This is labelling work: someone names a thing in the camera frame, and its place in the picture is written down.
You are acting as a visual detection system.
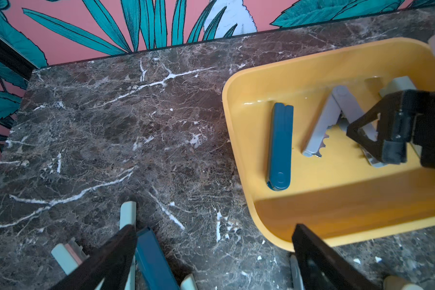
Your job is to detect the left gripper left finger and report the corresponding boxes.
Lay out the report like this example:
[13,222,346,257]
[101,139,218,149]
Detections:
[52,225,137,290]

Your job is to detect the grey pliers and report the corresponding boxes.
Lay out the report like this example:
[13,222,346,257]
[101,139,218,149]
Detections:
[290,254,305,290]
[302,85,389,168]

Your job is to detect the mint green pliers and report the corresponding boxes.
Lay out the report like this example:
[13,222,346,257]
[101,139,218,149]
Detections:
[51,201,137,290]
[378,75,423,157]

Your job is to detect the mint green open pliers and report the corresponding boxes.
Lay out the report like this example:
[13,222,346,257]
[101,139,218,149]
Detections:
[51,201,137,290]

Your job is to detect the black frame post left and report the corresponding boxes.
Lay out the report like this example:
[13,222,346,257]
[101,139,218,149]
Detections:
[0,39,36,80]

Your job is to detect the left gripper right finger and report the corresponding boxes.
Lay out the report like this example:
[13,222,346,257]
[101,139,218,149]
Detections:
[292,224,379,290]

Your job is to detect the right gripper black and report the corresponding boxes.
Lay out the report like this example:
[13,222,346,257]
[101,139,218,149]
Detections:
[346,90,435,169]

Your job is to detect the yellow plastic storage tray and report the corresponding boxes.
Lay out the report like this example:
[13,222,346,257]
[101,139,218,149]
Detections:
[222,37,435,251]

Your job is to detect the beige open pliers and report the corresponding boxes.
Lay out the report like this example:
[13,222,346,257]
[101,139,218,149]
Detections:
[383,275,420,290]

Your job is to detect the grey closed pliers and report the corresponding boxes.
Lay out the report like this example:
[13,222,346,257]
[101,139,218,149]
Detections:
[290,254,305,290]

